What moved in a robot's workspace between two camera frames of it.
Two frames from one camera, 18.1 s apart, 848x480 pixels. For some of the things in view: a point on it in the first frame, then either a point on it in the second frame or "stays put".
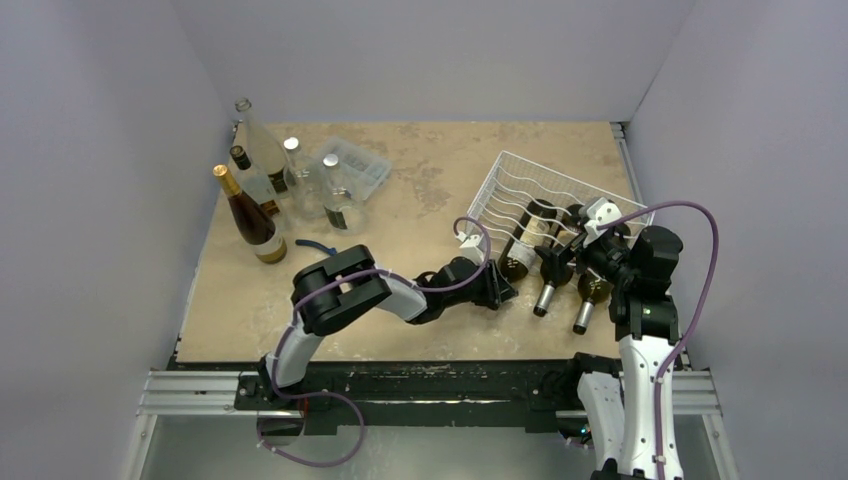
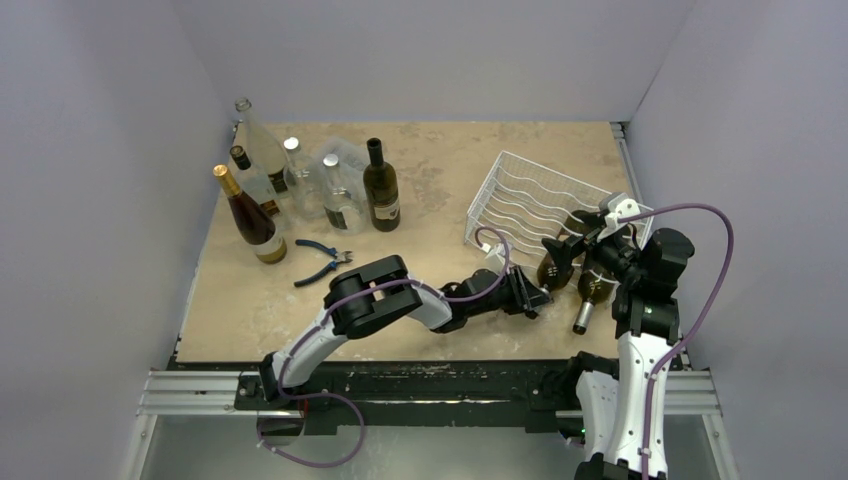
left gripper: [495, 288] -> [523, 295]
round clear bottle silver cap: [304, 181] stays put
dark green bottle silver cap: [558, 275] stays put
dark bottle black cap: [533, 229] -> [381, 190]
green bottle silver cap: [593, 290] stays put
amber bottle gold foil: [252, 223] stays put
